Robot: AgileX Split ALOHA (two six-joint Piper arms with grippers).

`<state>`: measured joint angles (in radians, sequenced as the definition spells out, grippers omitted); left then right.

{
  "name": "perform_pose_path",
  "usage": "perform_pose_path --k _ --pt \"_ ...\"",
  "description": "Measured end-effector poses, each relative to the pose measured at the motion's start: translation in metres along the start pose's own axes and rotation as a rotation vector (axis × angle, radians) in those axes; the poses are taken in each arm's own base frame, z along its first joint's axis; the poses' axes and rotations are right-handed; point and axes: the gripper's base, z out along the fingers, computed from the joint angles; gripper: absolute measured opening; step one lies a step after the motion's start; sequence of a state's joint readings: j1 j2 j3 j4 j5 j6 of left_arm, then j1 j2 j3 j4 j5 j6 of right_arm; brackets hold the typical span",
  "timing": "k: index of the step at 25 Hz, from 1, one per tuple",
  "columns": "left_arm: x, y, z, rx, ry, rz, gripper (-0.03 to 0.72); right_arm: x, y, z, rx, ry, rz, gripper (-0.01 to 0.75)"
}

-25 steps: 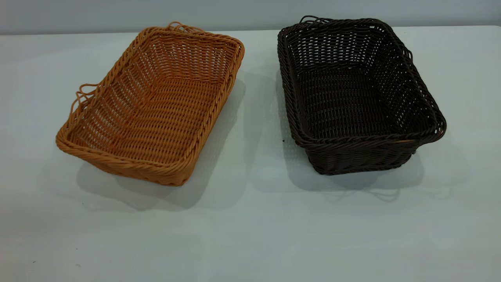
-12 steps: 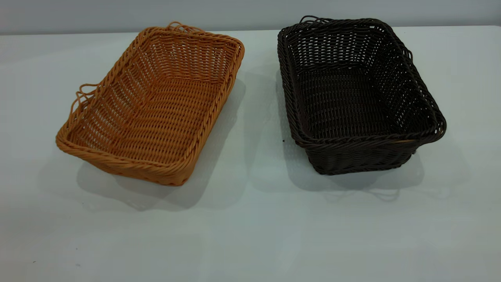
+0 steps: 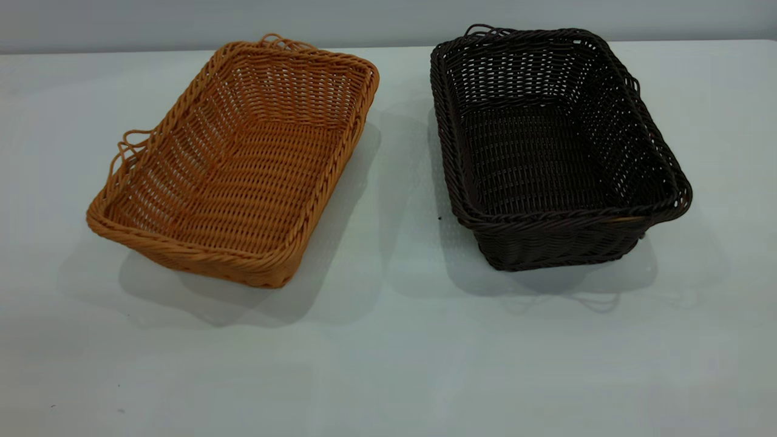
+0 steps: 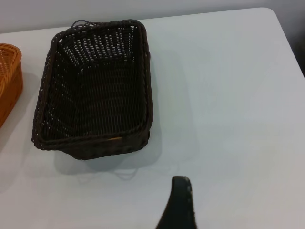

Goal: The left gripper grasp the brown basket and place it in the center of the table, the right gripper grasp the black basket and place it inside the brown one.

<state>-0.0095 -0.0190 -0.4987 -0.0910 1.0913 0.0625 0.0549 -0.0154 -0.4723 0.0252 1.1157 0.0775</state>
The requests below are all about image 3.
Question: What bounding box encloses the light brown wicker basket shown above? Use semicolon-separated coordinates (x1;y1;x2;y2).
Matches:
86;33;381;289

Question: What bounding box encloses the dark brown wicker basket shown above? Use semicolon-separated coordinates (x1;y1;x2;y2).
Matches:
430;24;693;272

